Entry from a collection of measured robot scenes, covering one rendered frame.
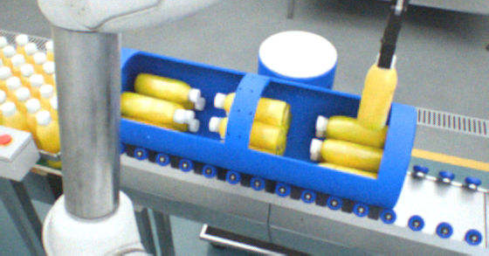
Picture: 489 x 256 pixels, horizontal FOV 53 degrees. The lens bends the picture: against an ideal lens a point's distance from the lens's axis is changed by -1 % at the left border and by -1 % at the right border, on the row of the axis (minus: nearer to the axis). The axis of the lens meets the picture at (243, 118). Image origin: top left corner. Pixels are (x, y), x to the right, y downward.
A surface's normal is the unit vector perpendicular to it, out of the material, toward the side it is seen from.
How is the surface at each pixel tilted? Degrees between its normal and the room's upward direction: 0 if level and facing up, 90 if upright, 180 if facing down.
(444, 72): 0
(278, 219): 70
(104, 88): 88
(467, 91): 0
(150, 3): 91
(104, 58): 88
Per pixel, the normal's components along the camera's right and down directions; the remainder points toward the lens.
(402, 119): 0.00, -0.71
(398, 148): -0.18, -0.21
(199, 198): -0.29, 0.37
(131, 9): 0.43, 0.64
